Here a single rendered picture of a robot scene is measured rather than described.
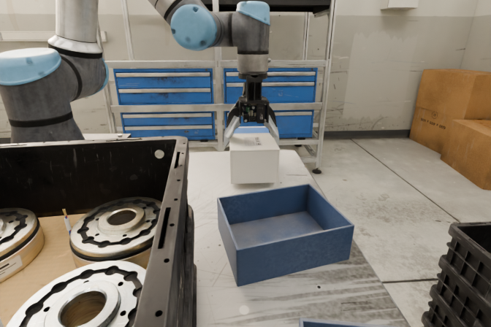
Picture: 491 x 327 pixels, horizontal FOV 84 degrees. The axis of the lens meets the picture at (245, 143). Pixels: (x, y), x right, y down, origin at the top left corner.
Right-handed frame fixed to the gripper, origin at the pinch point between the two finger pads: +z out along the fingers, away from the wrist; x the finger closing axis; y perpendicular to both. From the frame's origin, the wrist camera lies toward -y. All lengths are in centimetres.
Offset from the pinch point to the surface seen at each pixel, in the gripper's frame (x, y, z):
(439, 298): 52, 18, 41
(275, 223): 2.8, 24.6, 7.6
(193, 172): -16.6, -0.9, 8.2
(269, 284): -0.5, 38.9, 7.9
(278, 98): 34, -139, 14
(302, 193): 9.0, 20.8, 3.1
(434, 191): 148, -100, 78
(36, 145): -30, 37, -15
